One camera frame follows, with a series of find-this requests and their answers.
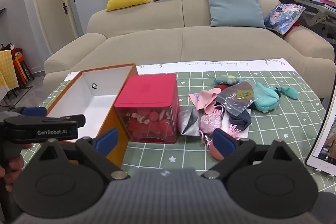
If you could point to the beige sofa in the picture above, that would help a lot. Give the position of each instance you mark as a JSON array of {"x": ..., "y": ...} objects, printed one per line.
[{"x": 157, "y": 43}]

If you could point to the person's left hand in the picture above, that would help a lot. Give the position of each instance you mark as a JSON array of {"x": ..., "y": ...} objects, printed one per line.
[{"x": 15, "y": 165}]

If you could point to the red stools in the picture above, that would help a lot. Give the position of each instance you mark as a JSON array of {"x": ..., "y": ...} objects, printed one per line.
[{"x": 22, "y": 66}]

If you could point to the yellow checked cloth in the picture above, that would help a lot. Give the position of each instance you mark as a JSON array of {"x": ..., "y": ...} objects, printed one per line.
[{"x": 8, "y": 69}]

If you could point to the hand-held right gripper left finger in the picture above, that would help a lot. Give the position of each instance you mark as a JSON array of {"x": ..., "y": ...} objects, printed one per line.
[{"x": 107, "y": 138}]

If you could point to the grey tilting desk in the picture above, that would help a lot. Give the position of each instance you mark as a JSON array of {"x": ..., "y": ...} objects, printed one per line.
[{"x": 315, "y": 14}]

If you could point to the light blue pillow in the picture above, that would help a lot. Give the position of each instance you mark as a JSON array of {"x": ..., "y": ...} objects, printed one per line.
[{"x": 233, "y": 3}]

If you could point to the navy cloth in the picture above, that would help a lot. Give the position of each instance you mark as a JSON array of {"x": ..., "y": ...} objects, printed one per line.
[{"x": 240, "y": 120}]

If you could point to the orange box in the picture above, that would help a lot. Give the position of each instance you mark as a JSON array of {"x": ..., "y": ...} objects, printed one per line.
[{"x": 86, "y": 98}]

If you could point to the grey plush toy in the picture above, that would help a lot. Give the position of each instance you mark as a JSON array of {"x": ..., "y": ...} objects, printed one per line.
[{"x": 227, "y": 79}]

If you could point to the pink lace pouch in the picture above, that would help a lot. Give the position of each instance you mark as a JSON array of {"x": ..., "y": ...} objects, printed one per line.
[{"x": 210, "y": 121}]

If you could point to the pink cloth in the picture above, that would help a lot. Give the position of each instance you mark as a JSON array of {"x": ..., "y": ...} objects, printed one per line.
[{"x": 207, "y": 100}]

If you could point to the green checked tablecloth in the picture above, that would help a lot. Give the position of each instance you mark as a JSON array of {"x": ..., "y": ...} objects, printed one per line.
[{"x": 275, "y": 121}]

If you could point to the white tablet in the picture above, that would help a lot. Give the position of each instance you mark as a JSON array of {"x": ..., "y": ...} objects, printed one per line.
[{"x": 325, "y": 140}]

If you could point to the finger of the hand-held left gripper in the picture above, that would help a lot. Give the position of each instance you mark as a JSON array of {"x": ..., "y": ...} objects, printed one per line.
[
  {"x": 30, "y": 110},
  {"x": 78, "y": 120}
]

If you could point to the cream door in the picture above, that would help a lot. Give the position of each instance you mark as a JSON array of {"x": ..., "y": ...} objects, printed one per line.
[{"x": 52, "y": 3}]

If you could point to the clear plastic bag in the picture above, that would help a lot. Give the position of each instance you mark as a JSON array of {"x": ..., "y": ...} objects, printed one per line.
[{"x": 236, "y": 95}]

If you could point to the red knitted cloth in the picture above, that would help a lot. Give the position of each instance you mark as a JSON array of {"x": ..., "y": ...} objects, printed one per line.
[{"x": 223, "y": 87}]

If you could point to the turquoise knitted hat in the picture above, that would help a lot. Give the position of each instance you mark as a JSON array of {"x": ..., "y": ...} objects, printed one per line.
[{"x": 265, "y": 98}]

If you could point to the pink tassel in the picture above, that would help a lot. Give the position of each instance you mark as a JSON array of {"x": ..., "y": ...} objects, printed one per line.
[{"x": 233, "y": 130}]

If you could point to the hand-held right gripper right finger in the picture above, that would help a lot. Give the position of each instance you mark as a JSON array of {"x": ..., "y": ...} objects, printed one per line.
[{"x": 223, "y": 144}]

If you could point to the silver foil bag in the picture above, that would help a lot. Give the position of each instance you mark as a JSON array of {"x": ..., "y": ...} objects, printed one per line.
[{"x": 187, "y": 121}]

